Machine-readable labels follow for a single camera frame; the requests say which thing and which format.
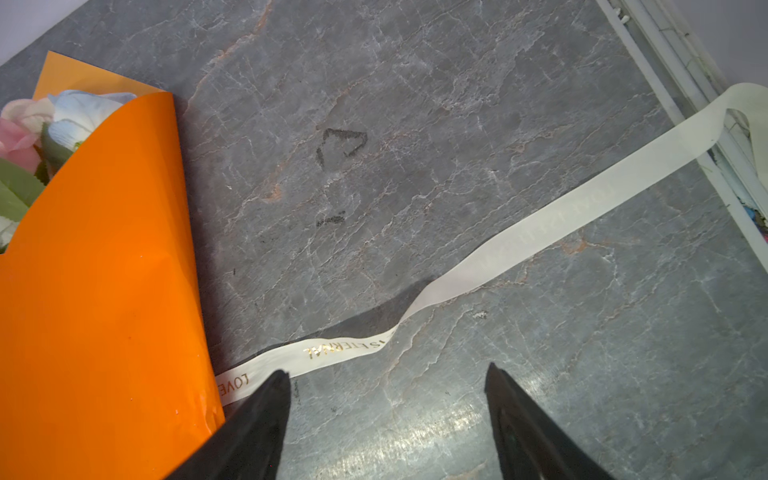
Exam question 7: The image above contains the pink fake rose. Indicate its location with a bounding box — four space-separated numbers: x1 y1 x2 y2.
1 119 41 174

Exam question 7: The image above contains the aluminium mounting rail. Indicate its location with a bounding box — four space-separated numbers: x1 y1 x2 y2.
598 1 767 266

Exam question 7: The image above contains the cream fake rose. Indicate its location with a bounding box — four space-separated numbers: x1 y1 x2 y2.
1 98 55 135

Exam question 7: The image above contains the white fake rose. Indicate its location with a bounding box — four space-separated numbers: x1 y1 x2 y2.
47 90 137 151

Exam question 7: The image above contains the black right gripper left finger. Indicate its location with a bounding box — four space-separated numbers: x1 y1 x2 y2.
168 370 291 480

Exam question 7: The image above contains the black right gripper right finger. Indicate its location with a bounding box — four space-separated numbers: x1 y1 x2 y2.
485 364 612 479

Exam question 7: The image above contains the orange yellow wrapping paper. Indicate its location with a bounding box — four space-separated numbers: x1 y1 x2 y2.
1 52 224 479

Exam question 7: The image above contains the cream printed ribbon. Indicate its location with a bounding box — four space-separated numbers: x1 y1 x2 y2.
216 83 767 405

